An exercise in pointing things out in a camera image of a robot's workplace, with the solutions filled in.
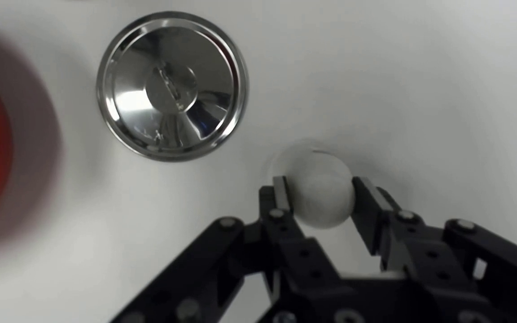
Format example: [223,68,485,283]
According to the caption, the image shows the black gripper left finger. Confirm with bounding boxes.
[111,173,345,323]

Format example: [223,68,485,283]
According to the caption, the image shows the white salt shaker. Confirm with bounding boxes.
[266,141,357,229]

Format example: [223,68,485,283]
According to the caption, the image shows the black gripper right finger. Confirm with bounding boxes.
[352,175,517,323]

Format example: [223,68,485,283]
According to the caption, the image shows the stainless steel pot lid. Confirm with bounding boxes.
[95,8,250,163]

